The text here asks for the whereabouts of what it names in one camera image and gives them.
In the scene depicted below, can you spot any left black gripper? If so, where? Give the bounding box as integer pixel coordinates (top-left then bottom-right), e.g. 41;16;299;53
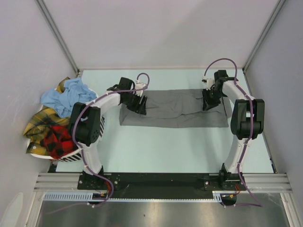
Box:
123;91;147;115

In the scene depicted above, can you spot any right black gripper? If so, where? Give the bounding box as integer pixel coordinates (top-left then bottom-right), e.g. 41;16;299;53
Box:
202;87;225;111

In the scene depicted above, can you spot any grey long sleeve shirt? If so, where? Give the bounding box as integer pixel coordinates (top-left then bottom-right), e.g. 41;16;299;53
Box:
119;89;232;128

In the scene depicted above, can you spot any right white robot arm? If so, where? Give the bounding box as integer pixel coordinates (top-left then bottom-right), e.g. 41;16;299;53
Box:
202;70;265;190

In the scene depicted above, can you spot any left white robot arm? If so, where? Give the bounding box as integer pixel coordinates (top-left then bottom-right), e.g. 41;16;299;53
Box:
68;73;150;189

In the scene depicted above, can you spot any light blue shirt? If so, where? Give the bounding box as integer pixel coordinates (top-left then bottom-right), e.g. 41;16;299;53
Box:
41;78;97;118

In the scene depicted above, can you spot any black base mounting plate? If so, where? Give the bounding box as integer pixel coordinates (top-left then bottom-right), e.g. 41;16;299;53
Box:
77;172;246;199

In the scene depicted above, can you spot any red black plaid shirt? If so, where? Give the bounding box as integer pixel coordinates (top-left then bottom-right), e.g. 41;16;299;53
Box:
40;125;78;160

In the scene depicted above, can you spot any yellow plaid shirt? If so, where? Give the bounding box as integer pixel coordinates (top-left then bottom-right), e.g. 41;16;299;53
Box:
23;76;71;155

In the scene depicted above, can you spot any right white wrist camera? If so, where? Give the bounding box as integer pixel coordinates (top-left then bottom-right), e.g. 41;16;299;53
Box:
202;76;215;90

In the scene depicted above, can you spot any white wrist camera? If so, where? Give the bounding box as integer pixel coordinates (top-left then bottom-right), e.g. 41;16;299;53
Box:
134;80;148;97
202;76;215;90

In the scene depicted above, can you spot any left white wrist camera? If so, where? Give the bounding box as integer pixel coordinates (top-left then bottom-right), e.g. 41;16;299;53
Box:
134;80;148;97

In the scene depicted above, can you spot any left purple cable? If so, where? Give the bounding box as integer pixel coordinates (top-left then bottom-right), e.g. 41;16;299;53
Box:
71;72;150;187

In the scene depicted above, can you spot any white slotted cable duct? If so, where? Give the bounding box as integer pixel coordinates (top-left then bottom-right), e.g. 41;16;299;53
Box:
43;192;222;203

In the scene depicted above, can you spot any right aluminium frame post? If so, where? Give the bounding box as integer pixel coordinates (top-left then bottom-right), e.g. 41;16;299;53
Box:
242;0;287;74

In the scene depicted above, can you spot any aluminium frame post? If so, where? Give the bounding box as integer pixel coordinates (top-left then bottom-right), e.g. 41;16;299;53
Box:
242;0;287;74
35;0;80;75

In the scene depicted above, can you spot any aluminium front rail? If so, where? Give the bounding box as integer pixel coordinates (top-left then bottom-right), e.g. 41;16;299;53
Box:
27;173;303;227

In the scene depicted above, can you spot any left aluminium frame post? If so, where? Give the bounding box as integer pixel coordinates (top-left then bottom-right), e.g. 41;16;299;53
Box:
35;0;80;75

